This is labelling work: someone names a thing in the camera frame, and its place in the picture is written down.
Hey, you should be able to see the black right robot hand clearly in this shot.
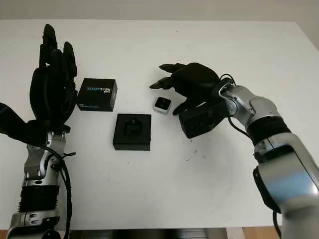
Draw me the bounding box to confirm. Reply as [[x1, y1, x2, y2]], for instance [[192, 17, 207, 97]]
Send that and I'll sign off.
[[149, 62, 224, 116]]

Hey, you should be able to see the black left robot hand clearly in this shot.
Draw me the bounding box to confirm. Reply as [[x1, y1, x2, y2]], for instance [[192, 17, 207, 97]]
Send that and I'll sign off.
[[29, 23, 78, 132]]

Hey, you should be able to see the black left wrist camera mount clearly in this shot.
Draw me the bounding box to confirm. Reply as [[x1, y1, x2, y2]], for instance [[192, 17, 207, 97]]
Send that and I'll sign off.
[[0, 101, 50, 145]]

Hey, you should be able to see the small silver depth camera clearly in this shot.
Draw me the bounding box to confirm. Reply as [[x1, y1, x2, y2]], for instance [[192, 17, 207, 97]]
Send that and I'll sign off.
[[154, 97, 170, 113]]

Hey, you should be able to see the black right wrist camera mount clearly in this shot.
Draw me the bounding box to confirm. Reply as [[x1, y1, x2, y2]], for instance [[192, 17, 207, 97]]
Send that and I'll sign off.
[[178, 99, 229, 139]]

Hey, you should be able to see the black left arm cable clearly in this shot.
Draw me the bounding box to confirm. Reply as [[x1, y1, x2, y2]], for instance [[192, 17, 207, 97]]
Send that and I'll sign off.
[[26, 143, 77, 239]]

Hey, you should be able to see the black RealSense box lid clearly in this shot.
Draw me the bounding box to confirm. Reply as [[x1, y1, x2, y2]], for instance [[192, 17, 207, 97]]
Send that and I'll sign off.
[[76, 78, 118, 113]]

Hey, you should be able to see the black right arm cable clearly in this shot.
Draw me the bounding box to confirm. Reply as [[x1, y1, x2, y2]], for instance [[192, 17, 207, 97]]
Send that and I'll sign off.
[[218, 73, 284, 239]]

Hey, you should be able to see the black robot torso panel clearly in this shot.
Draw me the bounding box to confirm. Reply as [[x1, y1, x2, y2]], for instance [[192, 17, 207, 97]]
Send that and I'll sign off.
[[69, 229, 222, 239]]

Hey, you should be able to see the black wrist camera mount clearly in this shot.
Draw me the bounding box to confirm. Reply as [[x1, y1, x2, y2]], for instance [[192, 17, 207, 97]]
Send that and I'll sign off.
[[0, 101, 50, 145], [178, 99, 229, 139]]

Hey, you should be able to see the black box base with insert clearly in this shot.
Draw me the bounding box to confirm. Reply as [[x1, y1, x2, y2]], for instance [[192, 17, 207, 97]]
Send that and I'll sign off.
[[112, 114, 152, 152]]

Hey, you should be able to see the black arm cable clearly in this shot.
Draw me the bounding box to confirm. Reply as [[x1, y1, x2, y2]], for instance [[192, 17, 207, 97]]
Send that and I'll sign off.
[[218, 73, 284, 239], [26, 143, 77, 239]]

